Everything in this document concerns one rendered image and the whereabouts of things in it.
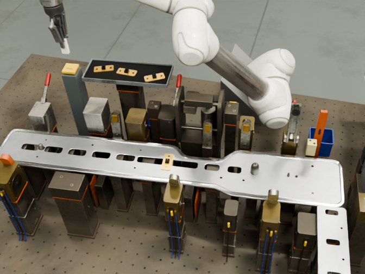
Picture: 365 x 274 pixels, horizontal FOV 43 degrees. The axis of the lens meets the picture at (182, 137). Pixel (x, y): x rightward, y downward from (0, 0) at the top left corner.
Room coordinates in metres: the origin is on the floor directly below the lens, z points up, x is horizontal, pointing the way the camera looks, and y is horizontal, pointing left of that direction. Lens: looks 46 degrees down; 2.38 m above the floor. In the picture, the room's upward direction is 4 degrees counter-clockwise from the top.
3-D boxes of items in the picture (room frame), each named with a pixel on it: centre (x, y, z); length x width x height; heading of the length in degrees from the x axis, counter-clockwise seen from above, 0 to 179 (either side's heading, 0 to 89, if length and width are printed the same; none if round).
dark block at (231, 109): (1.36, -0.20, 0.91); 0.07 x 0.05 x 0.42; 167
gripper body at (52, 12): (1.64, 0.47, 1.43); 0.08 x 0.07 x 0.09; 167
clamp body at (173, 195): (1.01, 0.05, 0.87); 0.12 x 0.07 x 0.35; 167
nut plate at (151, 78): (1.53, 0.10, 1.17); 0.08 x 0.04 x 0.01; 102
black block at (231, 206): (0.96, -0.16, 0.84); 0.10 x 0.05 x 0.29; 167
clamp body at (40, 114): (1.51, 0.60, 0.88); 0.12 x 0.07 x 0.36; 167
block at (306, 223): (0.88, -0.41, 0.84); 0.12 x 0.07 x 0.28; 167
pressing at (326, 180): (1.20, 0.09, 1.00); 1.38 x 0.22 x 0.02; 77
